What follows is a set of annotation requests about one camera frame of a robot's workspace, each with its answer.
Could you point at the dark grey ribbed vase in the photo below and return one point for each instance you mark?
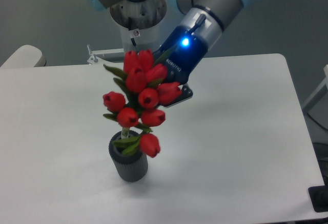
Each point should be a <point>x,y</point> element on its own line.
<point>130,168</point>

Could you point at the red tulip bouquet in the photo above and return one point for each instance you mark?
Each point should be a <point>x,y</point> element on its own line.
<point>135,109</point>

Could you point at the white chair armrest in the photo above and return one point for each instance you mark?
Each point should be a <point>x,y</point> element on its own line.
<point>27,56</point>

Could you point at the white furniture at right edge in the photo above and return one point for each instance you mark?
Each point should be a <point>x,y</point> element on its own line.
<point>318,93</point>

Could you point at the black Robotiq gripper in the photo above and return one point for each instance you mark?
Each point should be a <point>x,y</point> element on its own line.
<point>180,53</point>

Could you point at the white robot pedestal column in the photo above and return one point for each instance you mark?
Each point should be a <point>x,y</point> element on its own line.
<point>139,23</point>

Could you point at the white pedestal base frame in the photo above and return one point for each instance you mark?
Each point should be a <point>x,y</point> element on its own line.
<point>117,55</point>

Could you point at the black clamp at table edge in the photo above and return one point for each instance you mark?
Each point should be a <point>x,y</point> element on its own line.
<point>318,196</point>

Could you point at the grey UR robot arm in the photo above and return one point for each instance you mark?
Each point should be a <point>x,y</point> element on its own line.
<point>219,14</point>

